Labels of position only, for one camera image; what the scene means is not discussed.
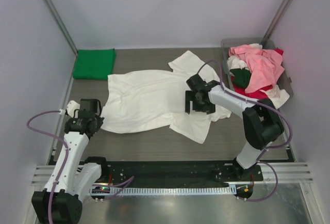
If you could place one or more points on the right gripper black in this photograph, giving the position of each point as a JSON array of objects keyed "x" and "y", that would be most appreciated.
[{"x": 197, "y": 106}]

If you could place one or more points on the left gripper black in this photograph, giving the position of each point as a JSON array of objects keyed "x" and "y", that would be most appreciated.
[{"x": 89, "y": 115}]

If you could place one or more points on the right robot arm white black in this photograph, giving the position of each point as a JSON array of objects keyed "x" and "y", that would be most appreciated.
[{"x": 261, "y": 121}]

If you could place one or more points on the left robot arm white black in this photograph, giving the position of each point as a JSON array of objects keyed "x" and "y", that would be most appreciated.
[{"x": 61, "y": 199}]

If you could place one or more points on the dark green t shirt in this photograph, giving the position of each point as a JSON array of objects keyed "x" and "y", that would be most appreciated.
[{"x": 241, "y": 77}]

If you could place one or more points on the folded green t shirt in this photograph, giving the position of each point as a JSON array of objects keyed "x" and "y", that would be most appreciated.
[{"x": 94, "y": 64}]

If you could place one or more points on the red t shirt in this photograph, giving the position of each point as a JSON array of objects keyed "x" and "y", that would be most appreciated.
[{"x": 247, "y": 91}]

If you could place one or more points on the clear plastic bin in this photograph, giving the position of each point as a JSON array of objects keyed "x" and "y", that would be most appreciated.
[{"x": 284, "y": 82}]

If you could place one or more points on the pink t shirt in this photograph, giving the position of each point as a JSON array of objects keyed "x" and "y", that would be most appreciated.
[{"x": 265, "y": 65}]

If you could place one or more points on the cream white t shirt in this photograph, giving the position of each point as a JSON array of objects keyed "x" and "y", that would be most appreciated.
[{"x": 278, "y": 95}]

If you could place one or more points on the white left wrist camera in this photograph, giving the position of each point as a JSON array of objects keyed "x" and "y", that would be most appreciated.
[{"x": 70, "y": 110}]

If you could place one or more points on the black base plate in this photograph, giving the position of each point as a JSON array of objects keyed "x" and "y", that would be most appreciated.
[{"x": 224, "y": 171}]

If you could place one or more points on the white slotted cable duct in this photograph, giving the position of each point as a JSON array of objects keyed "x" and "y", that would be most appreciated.
[{"x": 104, "y": 191}]

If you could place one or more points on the right corner aluminium post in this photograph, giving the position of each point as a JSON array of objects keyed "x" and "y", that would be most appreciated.
[{"x": 276, "y": 19}]

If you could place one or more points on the corner aluminium post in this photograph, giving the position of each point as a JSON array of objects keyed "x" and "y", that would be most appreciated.
[
  {"x": 276, "y": 19},
  {"x": 58, "y": 20}
]

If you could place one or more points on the aluminium rail frame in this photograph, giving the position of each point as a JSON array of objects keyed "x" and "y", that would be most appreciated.
[{"x": 286, "y": 173}]

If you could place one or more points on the left corner aluminium post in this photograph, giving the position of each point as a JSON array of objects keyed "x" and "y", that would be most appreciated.
[{"x": 58, "y": 20}]

